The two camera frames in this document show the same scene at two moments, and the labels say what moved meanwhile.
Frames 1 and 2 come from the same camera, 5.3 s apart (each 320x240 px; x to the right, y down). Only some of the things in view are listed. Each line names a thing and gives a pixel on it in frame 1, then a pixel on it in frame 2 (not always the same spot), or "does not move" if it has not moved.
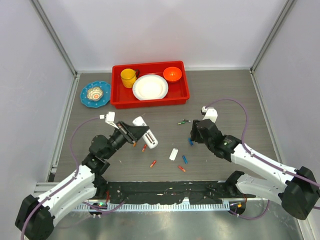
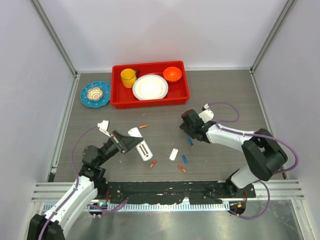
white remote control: x=148 y=136 → x=143 y=149
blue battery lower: x=184 y=159 does not move
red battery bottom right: x=182 y=168 does not move
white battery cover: x=173 y=154 does not move
